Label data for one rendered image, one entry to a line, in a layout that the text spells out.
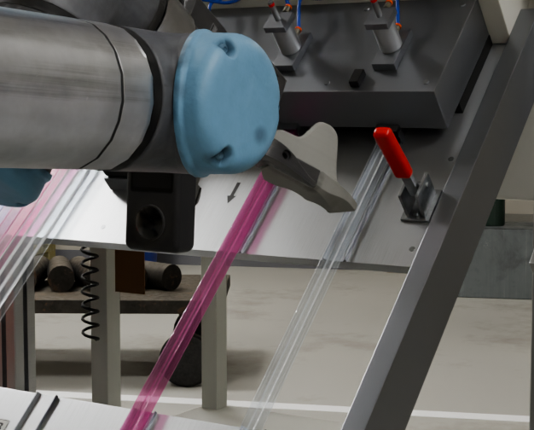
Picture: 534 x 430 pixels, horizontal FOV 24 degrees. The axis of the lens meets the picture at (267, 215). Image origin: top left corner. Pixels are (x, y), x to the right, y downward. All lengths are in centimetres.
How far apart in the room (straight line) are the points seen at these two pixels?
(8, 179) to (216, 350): 127
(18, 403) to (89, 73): 61
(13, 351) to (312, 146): 81
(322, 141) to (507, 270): 602
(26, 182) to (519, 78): 62
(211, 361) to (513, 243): 504
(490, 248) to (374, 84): 579
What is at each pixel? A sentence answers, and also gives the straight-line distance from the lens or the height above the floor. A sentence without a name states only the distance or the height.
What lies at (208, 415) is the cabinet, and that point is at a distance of 196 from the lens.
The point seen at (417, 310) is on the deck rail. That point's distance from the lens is 103.
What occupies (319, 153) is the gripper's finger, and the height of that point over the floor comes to 107.
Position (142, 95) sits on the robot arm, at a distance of 61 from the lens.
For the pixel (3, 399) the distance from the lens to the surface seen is 117.
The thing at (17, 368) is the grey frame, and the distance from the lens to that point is 168.
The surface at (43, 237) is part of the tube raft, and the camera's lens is 128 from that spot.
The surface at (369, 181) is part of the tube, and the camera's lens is 114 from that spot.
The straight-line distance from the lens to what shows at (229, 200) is 121.
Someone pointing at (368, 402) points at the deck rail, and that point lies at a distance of 98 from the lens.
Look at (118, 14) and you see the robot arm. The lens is 79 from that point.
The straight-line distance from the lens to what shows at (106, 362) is 175.
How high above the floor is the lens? 112
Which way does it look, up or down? 6 degrees down
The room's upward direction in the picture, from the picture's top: straight up
